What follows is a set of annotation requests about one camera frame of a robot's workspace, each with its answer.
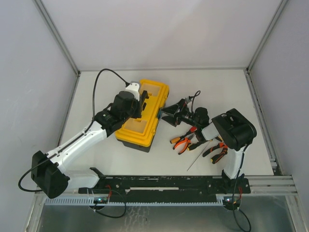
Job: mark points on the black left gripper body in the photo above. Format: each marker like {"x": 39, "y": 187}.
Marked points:
{"x": 144, "y": 101}

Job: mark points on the yellow black small screwdriver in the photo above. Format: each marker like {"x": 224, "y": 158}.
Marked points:
{"x": 218, "y": 138}

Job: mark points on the thin metal rod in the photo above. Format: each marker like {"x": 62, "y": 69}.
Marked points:
{"x": 200, "y": 153}

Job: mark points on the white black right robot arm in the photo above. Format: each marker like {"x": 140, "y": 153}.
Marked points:
{"x": 233, "y": 131}

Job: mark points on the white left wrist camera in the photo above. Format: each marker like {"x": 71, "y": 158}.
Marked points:
{"x": 134, "y": 88}

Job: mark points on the black orange combination pliers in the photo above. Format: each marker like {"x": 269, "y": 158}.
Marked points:
{"x": 219, "y": 151}

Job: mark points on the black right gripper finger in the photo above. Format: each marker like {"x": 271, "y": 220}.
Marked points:
{"x": 171, "y": 110}
{"x": 171, "y": 120}

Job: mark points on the orange needle nose pliers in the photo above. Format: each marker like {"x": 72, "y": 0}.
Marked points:
{"x": 185, "y": 142}

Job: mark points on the black orange long screwdriver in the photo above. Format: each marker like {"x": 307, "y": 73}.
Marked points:
{"x": 193, "y": 146}

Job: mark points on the grey cable duct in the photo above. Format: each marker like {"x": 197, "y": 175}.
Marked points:
{"x": 100, "y": 201}

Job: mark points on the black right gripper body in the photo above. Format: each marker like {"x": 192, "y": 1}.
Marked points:
{"x": 178, "y": 112}

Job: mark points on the yellow black plastic toolbox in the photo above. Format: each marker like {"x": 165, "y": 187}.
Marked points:
{"x": 138, "y": 133}

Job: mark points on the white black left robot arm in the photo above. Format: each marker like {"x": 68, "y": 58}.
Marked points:
{"x": 50, "y": 170}

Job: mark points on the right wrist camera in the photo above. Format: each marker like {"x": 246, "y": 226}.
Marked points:
{"x": 187, "y": 100}

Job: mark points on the red handled screwdriver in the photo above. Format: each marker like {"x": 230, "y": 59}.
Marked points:
{"x": 191, "y": 130}

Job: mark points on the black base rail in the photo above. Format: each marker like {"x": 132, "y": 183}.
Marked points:
{"x": 211, "y": 184}

